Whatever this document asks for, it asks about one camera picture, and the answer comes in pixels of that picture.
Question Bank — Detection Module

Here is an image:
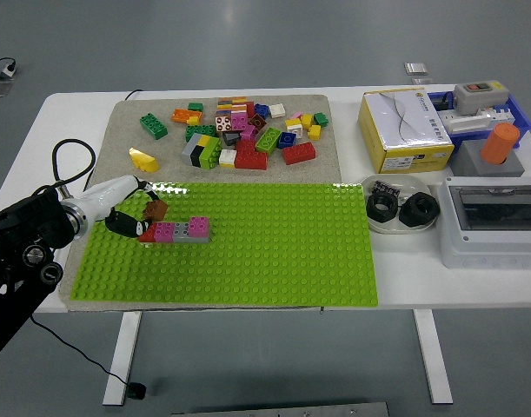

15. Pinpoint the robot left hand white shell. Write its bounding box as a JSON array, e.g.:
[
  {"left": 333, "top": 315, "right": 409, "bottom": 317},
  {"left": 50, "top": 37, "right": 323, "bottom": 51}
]
[{"left": 79, "top": 175, "right": 169, "bottom": 239}]

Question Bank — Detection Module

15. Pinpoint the long dark green toy brick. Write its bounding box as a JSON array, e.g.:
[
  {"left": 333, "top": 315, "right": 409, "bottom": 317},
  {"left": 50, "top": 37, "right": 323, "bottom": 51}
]
[{"left": 185, "top": 123, "right": 217, "bottom": 143}]

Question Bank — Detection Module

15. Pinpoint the orange toy brick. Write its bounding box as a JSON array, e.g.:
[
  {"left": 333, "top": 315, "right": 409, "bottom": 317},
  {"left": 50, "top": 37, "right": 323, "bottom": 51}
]
[{"left": 170, "top": 108, "right": 203, "bottom": 124}]

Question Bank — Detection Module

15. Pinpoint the yellow curved toy brick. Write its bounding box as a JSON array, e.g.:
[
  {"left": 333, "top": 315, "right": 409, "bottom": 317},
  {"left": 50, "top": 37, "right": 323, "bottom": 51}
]
[{"left": 129, "top": 147, "right": 160, "bottom": 173}]

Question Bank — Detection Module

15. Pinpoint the long grey toy brick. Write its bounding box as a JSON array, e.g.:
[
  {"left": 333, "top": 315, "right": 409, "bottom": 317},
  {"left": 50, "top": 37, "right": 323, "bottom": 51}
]
[{"left": 172, "top": 222, "right": 212, "bottom": 244}]

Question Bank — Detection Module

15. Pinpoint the grey sloped toy brick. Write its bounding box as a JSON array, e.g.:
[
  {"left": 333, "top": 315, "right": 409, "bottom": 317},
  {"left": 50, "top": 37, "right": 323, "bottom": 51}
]
[{"left": 181, "top": 133, "right": 203, "bottom": 167}]

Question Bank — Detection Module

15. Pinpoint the large red stepped toy brick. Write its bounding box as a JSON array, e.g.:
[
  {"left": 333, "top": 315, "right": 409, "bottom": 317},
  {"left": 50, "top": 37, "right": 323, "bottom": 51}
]
[{"left": 233, "top": 139, "right": 269, "bottom": 170}]

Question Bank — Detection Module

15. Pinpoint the green studded baseplate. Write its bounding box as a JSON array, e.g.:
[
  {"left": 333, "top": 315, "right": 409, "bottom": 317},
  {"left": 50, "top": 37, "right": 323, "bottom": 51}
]
[{"left": 68, "top": 181, "right": 379, "bottom": 308}]

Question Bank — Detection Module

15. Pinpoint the long lime green toy brick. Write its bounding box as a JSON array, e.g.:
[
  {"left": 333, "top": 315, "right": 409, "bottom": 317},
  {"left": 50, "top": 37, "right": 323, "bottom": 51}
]
[{"left": 254, "top": 126, "right": 282, "bottom": 156}]

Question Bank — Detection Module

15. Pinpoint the long red toy brick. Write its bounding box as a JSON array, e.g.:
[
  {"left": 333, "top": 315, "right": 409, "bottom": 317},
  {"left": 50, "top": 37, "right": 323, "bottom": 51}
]
[{"left": 282, "top": 141, "right": 317, "bottom": 166}]

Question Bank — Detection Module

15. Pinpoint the grey-brown mat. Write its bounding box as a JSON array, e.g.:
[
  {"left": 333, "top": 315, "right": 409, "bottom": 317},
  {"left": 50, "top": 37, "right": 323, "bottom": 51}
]
[{"left": 58, "top": 94, "right": 342, "bottom": 313}]

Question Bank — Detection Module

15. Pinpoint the multicolour striped brick stack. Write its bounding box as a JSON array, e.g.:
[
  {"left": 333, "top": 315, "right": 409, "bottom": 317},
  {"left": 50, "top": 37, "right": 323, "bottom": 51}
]
[{"left": 216, "top": 96, "right": 249, "bottom": 115}]

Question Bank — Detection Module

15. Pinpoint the white table leg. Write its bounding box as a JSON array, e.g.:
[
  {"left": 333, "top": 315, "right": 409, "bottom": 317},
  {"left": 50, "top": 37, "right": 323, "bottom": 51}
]
[
  {"left": 102, "top": 310, "right": 143, "bottom": 407},
  {"left": 412, "top": 308, "right": 454, "bottom": 406}
]

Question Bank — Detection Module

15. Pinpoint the large black hex nut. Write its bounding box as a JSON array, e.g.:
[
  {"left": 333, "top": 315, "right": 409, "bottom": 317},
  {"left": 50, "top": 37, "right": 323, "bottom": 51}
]
[
  {"left": 398, "top": 190, "right": 441, "bottom": 228},
  {"left": 366, "top": 192, "right": 397, "bottom": 225}
]

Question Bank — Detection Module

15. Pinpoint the small dark circuit board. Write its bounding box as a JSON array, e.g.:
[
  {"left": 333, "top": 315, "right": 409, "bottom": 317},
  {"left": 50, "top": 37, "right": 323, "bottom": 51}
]
[{"left": 371, "top": 178, "right": 408, "bottom": 203}]

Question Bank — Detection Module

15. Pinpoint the white oval dish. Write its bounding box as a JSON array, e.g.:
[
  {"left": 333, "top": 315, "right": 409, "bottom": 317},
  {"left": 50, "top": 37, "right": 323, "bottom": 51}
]
[{"left": 361, "top": 173, "right": 438, "bottom": 235}]

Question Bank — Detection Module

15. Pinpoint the yellow and white cardboard box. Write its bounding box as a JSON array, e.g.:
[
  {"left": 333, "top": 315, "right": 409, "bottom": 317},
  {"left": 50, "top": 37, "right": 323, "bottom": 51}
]
[{"left": 358, "top": 89, "right": 455, "bottom": 175}]

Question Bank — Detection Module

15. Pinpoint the grey block with hole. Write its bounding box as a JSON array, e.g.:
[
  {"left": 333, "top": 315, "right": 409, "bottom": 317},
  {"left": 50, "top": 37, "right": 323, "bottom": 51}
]
[{"left": 449, "top": 139, "right": 526, "bottom": 178}]

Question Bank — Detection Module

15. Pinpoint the white plastic power socket part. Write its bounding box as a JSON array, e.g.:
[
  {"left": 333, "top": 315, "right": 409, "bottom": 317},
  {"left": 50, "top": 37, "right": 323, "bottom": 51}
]
[{"left": 438, "top": 106, "right": 516, "bottom": 135}]

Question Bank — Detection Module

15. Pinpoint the orange cylinder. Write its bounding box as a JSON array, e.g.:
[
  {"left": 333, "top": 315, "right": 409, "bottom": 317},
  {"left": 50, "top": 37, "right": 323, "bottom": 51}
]
[{"left": 480, "top": 122, "right": 521, "bottom": 166}]

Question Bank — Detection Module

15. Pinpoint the blue plastic bin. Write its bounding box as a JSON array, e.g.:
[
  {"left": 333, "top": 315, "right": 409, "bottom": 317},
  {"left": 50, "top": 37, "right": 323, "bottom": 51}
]
[{"left": 426, "top": 90, "right": 531, "bottom": 151}]

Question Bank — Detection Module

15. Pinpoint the black floor cable with plug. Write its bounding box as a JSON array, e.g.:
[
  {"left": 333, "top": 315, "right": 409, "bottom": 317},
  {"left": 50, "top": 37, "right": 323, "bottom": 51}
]
[{"left": 30, "top": 314, "right": 147, "bottom": 400}]

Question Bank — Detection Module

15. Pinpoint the white electrical enclosure box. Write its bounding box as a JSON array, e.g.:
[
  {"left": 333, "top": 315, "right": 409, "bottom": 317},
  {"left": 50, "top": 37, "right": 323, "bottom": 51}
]
[{"left": 436, "top": 175, "right": 531, "bottom": 270}]

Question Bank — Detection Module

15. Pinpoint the grey switch box red button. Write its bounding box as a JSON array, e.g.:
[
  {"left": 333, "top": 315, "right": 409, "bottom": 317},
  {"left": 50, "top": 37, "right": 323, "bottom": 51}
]
[{"left": 453, "top": 80, "right": 510, "bottom": 116}]

